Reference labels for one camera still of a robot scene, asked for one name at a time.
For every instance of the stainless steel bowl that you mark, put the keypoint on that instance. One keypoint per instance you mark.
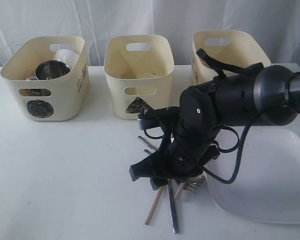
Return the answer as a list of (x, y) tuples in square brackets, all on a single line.
[(42, 92)]

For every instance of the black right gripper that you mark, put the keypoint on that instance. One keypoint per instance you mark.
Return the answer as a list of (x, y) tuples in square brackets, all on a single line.
[(184, 149)]

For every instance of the steel mug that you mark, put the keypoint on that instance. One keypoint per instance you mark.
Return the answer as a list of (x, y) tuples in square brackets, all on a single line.
[(49, 70)]

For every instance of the steel spoon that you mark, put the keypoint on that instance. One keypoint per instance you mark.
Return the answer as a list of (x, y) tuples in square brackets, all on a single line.
[(151, 149)]

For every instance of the white curtain backdrop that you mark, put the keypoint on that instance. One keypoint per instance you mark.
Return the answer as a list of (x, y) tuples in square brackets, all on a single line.
[(274, 24)]

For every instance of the steel table knife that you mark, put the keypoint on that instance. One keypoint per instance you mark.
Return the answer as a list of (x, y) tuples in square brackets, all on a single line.
[(173, 208)]

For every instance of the cream bin with square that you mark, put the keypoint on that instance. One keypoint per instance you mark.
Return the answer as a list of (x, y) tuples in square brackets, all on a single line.
[(232, 47)]

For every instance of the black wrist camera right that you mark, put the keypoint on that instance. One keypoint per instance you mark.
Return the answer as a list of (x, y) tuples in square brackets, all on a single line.
[(158, 118)]

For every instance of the cream bin with circle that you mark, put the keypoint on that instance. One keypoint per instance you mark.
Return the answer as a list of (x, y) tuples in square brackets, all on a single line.
[(67, 92)]

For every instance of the steel fork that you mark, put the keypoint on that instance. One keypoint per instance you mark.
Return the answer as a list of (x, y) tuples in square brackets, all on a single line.
[(190, 186)]

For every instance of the white square plate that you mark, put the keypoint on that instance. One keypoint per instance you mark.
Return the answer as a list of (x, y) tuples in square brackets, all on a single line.
[(267, 187)]

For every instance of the cream bin with triangle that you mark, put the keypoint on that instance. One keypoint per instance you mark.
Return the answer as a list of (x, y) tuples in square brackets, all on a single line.
[(138, 66)]

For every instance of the white round bowl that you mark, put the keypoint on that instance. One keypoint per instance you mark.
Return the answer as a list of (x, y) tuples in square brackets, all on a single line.
[(66, 56)]

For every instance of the wooden chopstick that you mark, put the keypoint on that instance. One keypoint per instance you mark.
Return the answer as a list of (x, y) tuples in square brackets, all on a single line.
[(179, 190), (153, 206)]

